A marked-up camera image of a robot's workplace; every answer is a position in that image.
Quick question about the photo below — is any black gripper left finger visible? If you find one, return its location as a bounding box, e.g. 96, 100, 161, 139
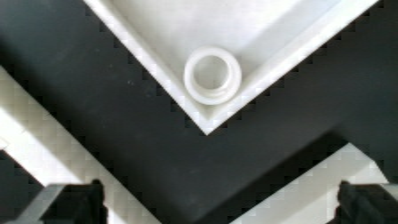
16, 179, 108, 224

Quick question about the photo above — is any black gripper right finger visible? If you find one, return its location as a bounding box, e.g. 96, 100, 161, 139
332, 181, 398, 224

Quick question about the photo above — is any white square tabletop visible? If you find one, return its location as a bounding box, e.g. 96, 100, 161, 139
83, 0, 380, 133

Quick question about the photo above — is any white U-shaped obstacle fence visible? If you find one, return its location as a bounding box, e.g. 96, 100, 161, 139
0, 67, 392, 224

